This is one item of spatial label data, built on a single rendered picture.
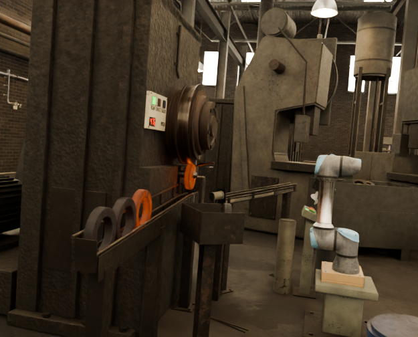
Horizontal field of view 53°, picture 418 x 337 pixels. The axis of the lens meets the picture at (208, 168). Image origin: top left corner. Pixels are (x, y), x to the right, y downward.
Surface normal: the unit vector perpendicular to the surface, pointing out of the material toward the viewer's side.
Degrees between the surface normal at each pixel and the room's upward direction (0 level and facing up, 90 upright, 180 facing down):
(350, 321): 90
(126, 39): 90
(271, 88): 90
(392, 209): 90
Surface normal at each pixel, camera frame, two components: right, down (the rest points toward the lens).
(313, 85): -0.45, 0.01
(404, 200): 0.04, 0.06
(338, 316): -0.25, 0.03
